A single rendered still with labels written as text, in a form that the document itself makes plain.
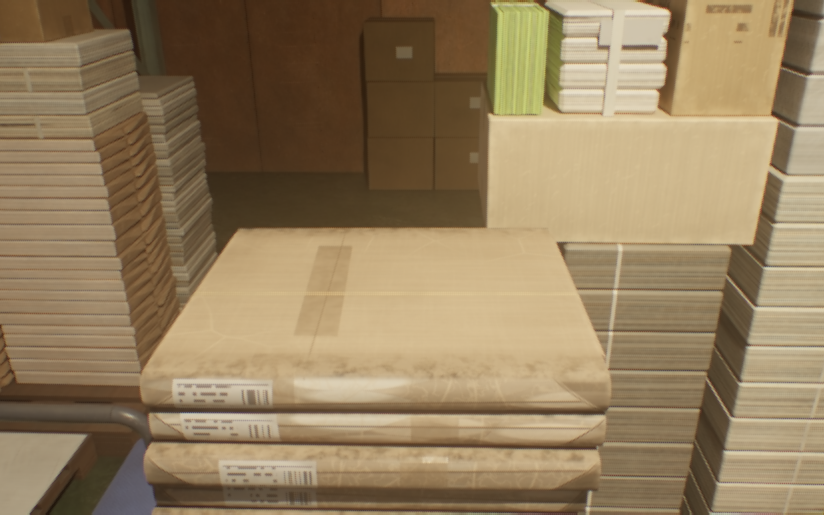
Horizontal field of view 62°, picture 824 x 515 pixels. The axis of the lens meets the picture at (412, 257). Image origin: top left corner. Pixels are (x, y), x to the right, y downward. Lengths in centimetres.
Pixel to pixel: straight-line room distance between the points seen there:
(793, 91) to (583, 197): 35
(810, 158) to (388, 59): 351
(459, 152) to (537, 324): 384
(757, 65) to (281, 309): 78
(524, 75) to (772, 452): 85
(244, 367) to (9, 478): 171
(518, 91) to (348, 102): 390
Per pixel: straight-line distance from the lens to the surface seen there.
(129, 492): 204
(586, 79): 111
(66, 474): 236
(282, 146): 512
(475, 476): 73
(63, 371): 272
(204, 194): 304
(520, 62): 109
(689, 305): 124
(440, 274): 89
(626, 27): 110
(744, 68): 117
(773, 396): 140
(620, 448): 138
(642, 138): 112
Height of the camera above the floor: 148
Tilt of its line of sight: 24 degrees down
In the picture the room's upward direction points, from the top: 1 degrees counter-clockwise
